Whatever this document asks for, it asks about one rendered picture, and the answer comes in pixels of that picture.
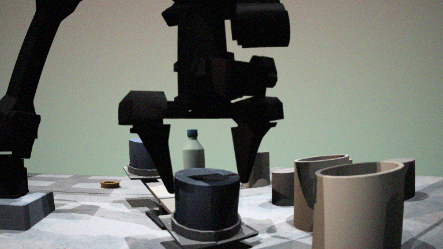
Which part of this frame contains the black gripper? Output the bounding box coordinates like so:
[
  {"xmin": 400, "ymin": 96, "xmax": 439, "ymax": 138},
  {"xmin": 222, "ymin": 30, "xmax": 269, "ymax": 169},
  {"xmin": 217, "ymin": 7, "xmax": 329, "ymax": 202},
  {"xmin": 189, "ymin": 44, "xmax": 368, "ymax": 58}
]
[{"xmin": 118, "ymin": 41, "xmax": 284, "ymax": 194}]

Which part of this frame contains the grey bottle with dark blue cap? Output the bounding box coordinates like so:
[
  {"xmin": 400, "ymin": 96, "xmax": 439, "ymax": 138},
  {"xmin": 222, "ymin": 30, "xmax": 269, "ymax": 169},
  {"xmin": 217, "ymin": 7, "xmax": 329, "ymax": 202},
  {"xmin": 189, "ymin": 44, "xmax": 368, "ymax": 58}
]
[{"xmin": 182, "ymin": 130, "xmax": 205, "ymax": 169}]

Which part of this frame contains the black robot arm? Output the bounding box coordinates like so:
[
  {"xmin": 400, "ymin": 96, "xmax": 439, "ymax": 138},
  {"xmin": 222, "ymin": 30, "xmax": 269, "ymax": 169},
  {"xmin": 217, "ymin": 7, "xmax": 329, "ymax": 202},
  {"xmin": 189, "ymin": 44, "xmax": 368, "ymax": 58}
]
[{"xmin": 0, "ymin": 0, "xmax": 291, "ymax": 199}]

